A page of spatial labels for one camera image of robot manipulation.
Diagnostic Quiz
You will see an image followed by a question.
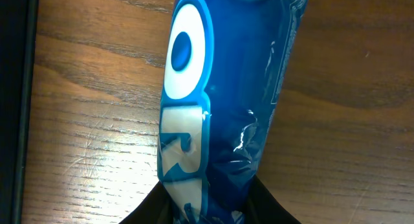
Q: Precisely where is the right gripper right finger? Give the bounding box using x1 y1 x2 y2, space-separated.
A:
242 175 301 224

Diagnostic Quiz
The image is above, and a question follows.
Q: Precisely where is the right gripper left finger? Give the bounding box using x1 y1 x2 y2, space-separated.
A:
120 182 173 224

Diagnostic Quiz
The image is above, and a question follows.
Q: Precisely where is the blue oreo cookie pack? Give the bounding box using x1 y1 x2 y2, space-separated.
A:
157 0 308 223

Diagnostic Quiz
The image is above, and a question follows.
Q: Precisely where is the dark green open box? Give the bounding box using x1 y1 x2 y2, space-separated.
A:
1 0 38 224

